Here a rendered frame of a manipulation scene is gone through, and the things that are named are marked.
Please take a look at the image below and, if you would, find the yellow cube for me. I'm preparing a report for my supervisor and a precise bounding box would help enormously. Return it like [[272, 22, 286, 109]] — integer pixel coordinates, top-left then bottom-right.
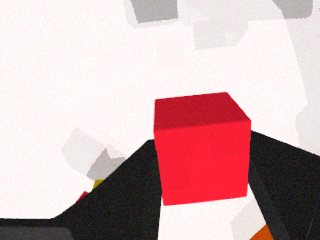
[[92, 179, 104, 191]]

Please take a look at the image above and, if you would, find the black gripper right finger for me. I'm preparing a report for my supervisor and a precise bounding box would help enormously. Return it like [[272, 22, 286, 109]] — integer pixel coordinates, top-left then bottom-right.
[[248, 129, 320, 240]]

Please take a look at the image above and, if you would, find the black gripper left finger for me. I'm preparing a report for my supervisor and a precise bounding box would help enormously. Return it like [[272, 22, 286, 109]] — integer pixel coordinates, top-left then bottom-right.
[[0, 139, 163, 240]]

